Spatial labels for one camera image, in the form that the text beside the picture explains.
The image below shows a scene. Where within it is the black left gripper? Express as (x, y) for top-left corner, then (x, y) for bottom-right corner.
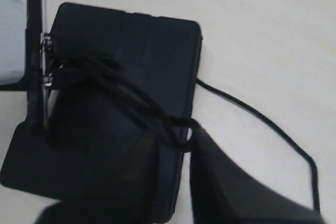
(1, 0), (51, 132)

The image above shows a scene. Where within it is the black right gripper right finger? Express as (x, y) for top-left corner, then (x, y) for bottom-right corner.
(190, 128), (324, 223)

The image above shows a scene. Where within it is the black braided rope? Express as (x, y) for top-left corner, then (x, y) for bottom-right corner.
(56, 57), (321, 213)

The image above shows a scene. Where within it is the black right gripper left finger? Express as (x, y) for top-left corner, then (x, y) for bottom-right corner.
(35, 131), (181, 223)

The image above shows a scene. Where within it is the black plastic carrying case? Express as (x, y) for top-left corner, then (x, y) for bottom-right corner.
(0, 2), (203, 222)

